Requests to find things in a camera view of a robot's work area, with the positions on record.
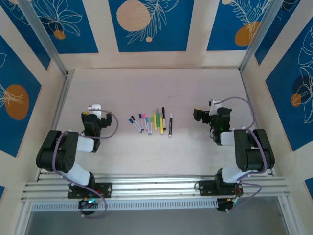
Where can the thin pen black cap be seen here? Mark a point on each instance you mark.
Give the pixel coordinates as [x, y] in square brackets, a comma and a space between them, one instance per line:
[137, 123]

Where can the white and black marker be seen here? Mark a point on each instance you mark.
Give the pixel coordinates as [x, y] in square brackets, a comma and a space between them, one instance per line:
[170, 124]

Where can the thin pen dark blue cap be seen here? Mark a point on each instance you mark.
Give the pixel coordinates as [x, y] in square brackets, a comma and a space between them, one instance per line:
[141, 122]

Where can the thin pen cyan cap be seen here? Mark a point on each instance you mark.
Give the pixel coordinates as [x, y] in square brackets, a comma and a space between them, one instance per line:
[148, 126]

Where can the thin pen green cap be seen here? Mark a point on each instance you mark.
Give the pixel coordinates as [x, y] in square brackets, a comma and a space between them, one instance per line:
[151, 126]

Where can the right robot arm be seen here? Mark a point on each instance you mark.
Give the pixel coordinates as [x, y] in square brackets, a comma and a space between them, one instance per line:
[254, 156]

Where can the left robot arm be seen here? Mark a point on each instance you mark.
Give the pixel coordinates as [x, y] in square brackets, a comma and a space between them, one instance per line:
[66, 159]

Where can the left controller board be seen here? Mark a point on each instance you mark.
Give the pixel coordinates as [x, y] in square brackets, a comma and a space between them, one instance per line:
[83, 203]

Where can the controller board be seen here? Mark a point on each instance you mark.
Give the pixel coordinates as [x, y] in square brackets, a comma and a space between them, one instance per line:
[83, 203]
[222, 205]

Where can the right controller board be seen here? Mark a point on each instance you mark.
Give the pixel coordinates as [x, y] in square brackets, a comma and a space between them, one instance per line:
[222, 205]

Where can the aluminium side rail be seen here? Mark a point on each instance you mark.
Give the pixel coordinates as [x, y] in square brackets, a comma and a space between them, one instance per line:
[250, 98]
[65, 85]

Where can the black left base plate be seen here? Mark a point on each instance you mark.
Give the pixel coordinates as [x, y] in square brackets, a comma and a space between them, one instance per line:
[105, 189]

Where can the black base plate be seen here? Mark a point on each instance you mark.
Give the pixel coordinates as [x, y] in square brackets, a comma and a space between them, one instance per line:
[105, 189]
[206, 188]

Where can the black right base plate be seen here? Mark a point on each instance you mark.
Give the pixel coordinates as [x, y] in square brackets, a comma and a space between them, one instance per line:
[206, 188]

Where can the aluminium mounting rail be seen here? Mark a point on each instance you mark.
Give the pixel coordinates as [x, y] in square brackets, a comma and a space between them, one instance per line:
[156, 186]

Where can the aluminium frame post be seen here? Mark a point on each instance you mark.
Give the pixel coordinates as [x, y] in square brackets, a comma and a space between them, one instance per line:
[41, 34]
[258, 36]

